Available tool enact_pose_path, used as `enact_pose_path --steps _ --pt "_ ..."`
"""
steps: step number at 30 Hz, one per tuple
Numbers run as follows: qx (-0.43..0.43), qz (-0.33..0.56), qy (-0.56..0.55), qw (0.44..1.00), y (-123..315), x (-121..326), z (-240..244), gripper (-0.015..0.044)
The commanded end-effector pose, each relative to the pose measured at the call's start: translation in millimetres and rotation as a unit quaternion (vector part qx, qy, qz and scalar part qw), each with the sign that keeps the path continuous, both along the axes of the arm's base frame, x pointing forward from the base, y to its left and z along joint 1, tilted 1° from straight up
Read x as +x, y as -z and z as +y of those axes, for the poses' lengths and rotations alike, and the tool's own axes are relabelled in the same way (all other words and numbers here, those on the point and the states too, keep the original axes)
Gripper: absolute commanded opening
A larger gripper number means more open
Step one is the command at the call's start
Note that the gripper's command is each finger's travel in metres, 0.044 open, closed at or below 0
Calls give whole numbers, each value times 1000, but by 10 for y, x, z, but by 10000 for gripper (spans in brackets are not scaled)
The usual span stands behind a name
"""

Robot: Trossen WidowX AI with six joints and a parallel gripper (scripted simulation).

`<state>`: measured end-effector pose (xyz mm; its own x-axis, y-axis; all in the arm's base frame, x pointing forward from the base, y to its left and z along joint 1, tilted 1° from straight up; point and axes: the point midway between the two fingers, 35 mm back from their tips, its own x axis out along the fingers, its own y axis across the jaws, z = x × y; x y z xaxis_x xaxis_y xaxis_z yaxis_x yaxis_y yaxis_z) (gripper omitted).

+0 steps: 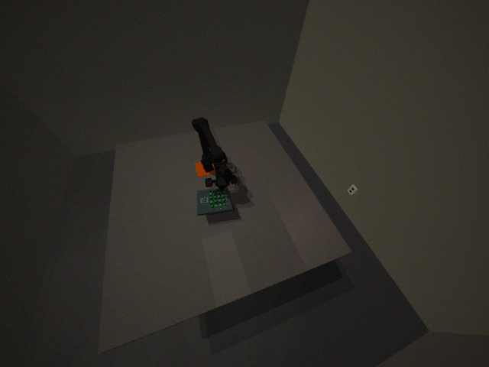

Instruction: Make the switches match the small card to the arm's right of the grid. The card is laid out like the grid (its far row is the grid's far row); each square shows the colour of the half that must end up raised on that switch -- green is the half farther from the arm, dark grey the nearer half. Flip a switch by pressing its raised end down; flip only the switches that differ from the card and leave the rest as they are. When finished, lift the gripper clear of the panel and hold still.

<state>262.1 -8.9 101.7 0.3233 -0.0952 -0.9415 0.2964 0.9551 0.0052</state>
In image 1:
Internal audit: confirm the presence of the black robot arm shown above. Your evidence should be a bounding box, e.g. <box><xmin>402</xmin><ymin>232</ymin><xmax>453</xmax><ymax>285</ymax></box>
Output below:
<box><xmin>192</xmin><ymin>117</ymin><xmax>232</xmax><ymax>188</ymax></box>

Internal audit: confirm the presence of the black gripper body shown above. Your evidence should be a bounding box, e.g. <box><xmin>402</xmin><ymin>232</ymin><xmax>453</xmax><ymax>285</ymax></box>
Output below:
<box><xmin>206</xmin><ymin>172</ymin><xmax>237</xmax><ymax>187</ymax></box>

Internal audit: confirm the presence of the dark grey switch panel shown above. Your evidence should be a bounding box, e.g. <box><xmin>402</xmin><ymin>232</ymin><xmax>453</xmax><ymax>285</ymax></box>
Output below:
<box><xmin>197</xmin><ymin>187</ymin><xmax>233</xmax><ymax>216</ymax></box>

